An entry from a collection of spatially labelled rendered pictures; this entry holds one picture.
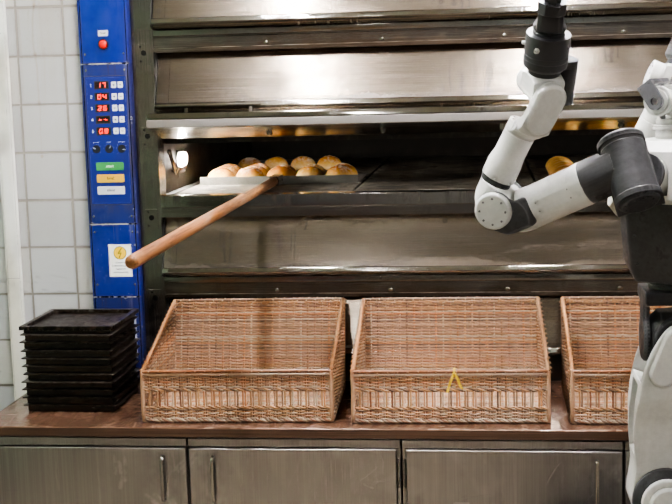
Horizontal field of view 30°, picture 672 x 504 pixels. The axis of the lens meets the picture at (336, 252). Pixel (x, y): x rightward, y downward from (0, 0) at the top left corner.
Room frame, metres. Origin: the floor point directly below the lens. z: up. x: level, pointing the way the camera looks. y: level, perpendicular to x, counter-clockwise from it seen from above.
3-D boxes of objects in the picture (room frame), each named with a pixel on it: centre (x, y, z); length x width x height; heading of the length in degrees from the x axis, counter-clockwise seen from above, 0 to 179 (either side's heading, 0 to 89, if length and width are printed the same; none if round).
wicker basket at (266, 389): (3.68, 0.27, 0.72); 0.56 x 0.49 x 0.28; 85
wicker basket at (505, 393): (3.61, -0.33, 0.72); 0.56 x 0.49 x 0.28; 84
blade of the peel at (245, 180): (4.47, 0.17, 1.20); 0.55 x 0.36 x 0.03; 83
